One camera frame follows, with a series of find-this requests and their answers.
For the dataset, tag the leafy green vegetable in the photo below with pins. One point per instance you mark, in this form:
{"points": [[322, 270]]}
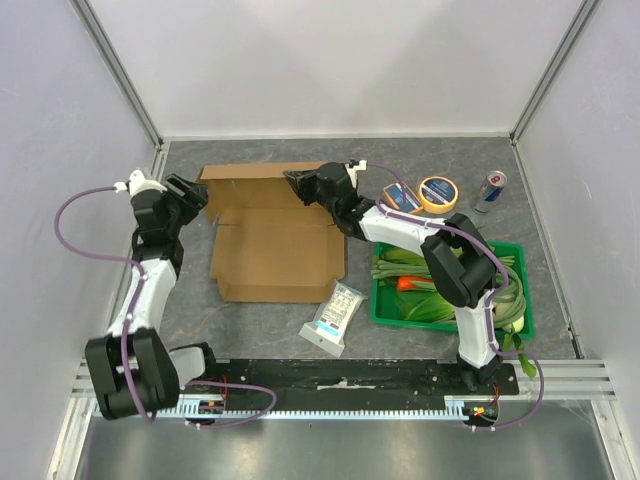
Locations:
{"points": [[424, 306]]}

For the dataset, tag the brown cardboard box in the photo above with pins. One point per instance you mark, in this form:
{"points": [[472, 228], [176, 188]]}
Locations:
{"points": [[269, 246]]}

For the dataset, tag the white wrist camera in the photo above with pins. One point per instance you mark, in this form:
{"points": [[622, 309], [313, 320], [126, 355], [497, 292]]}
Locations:
{"points": [[138, 181], [353, 168]]}

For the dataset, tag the left aluminium frame post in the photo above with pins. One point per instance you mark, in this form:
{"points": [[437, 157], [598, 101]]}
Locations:
{"points": [[104, 46]]}

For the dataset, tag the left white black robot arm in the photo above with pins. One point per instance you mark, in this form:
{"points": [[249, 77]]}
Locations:
{"points": [[131, 370]]}

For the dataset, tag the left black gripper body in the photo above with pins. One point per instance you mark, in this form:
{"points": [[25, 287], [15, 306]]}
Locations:
{"points": [[180, 213]]}

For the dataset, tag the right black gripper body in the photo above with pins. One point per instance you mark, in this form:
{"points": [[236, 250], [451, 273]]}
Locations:
{"points": [[310, 181]]}

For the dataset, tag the green bean bundle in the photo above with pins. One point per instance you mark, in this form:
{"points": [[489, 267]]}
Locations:
{"points": [[400, 267]]}

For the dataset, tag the aluminium front rail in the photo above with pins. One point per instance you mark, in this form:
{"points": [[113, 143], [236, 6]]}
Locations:
{"points": [[578, 379]]}

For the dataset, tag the yellow tape roll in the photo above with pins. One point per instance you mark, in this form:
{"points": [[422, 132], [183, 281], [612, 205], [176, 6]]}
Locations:
{"points": [[438, 195]]}

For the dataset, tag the green plastic tray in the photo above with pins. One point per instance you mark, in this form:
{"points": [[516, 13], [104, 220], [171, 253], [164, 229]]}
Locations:
{"points": [[390, 310]]}

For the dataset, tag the grey slotted cable duct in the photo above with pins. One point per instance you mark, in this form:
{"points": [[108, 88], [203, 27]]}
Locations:
{"points": [[204, 409]]}

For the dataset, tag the right aluminium frame post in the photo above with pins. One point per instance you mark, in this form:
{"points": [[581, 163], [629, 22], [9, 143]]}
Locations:
{"points": [[578, 24]]}

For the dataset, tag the aluminium frame post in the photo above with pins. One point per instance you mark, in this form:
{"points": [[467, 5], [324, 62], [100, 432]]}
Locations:
{"points": [[104, 46], [578, 24]]}

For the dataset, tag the white plastic packet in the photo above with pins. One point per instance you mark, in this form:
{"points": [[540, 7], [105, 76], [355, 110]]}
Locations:
{"points": [[330, 322]]}

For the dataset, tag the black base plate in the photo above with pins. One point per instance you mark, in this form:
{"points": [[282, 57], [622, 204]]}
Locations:
{"points": [[433, 377]]}

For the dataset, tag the blue silver drink can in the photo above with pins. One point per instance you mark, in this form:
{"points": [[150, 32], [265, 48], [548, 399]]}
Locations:
{"points": [[491, 188]]}

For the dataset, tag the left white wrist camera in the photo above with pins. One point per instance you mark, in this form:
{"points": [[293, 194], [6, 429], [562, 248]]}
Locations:
{"points": [[138, 181]]}

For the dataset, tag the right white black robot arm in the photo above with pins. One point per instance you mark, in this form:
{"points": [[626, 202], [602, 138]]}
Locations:
{"points": [[461, 264]]}

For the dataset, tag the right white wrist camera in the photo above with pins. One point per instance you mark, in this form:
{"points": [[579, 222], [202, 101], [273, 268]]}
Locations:
{"points": [[353, 168]]}

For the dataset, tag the orange carrot piece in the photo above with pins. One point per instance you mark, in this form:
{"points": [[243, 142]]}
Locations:
{"points": [[414, 283]]}

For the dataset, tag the orange blue rectangular box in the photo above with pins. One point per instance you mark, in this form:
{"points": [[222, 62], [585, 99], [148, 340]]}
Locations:
{"points": [[401, 197]]}

